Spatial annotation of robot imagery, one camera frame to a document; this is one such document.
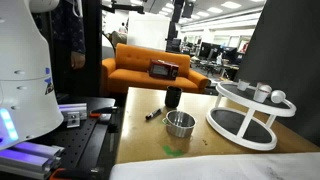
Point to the black marker with white label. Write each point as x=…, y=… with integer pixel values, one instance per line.
x=153, y=114

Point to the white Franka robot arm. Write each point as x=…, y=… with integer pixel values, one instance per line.
x=26, y=66

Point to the black mug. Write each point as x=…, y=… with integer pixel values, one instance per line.
x=173, y=97

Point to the small white coffee pod cup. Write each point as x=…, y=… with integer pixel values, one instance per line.
x=278, y=96
x=262, y=95
x=243, y=85
x=259, y=84

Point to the dark box on sofa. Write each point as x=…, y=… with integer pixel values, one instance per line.
x=162, y=69

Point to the orange sofa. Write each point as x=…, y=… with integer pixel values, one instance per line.
x=133, y=78

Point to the small stainless steel pot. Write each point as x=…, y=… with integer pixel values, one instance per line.
x=180, y=125

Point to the desk with computer monitors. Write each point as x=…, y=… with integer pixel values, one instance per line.
x=216, y=55

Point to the distant person in white shirt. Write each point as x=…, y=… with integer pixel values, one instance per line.
x=123, y=28

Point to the black vertical pillar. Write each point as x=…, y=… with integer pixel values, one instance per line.
x=91, y=46

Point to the white cloth sheet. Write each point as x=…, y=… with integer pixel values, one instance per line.
x=213, y=166

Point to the white two-tier turntable rack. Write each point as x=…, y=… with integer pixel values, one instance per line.
x=246, y=133

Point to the person in dark patterned clothes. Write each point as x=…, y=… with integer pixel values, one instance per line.
x=68, y=30

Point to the black curtain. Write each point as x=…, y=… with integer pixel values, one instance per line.
x=286, y=50

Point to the aluminium corner bracket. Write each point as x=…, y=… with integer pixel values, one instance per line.
x=74, y=115

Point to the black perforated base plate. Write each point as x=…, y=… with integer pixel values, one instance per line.
x=83, y=140

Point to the aluminium extrusion rail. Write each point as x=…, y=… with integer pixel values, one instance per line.
x=26, y=158

